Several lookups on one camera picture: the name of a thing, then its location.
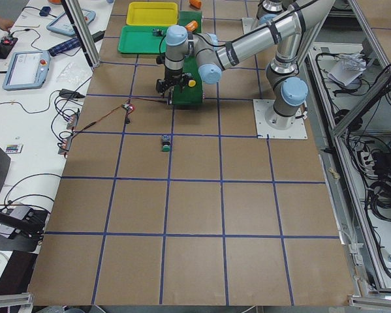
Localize green conveyor belt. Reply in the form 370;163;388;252
167;10;205;110

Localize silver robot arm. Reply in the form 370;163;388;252
156;0;334;130

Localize aluminium frame post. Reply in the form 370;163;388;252
61;0;101;68

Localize clear plastic bag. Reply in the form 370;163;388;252
56;62;89;85

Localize teach pendant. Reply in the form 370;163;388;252
2;50;50;91
47;8;97;37

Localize plain orange cylinder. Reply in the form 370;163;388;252
189;0;202;9

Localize small controller circuit board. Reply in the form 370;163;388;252
122;103;134;113

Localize yellow plastic tray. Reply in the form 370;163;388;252
126;2;178;27

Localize green plastic tray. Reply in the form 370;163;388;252
117;25;168;55

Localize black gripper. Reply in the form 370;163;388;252
155;67;193;97

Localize black monitor stand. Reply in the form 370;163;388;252
0;148;48;252

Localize red black power cable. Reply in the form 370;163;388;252
71;96;170;134

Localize far teach pendant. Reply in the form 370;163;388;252
47;8;97;37

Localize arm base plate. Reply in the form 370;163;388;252
242;18;260;36
253;99;307;140

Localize black power adapter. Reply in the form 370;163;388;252
59;89;86;100

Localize crumpled white papers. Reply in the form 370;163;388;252
328;53;366;87

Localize orange cylinder with numbers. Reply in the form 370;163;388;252
185;20;198;33

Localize near teach pendant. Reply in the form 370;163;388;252
2;50;50;91

